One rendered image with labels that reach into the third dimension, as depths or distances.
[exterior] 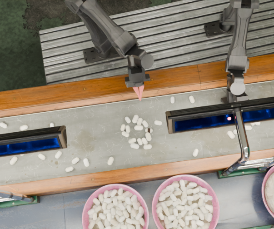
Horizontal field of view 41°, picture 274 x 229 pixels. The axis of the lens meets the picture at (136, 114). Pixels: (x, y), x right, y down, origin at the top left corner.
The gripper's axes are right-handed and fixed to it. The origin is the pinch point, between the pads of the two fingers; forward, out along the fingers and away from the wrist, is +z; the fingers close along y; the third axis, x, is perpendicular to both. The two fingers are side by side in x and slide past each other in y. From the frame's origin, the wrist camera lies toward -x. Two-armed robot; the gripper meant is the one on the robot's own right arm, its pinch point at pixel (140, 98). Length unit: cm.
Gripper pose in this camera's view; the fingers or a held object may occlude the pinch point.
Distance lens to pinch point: 153.4
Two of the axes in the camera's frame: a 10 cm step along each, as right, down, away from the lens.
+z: 1.3, 9.1, 3.9
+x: -0.4, -3.9, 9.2
